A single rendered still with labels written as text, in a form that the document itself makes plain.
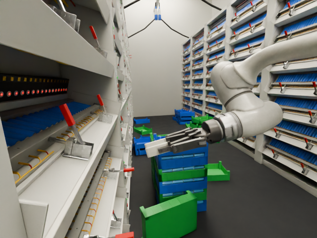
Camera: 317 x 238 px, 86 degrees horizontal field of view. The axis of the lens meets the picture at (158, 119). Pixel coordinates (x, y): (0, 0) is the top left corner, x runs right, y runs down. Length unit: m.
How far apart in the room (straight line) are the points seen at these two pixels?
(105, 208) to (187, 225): 0.66
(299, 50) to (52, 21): 0.54
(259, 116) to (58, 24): 0.53
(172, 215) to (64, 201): 0.80
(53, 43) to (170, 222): 0.93
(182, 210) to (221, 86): 0.66
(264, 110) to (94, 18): 0.66
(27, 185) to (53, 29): 0.17
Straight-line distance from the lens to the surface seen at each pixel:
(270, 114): 0.61
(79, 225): 0.43
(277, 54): 0.61
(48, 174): 0.27
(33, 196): 0.23
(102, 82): 0.72
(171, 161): 1.02
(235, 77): 0.62
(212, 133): 0.54
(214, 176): 1.56
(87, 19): 0.76
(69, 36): 0.26
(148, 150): 0.51
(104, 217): 0.49
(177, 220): 1.03
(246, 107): 0.59
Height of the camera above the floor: 0.80
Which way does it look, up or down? 12 degrees down
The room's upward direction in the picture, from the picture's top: 2 degrees counter-clockwise
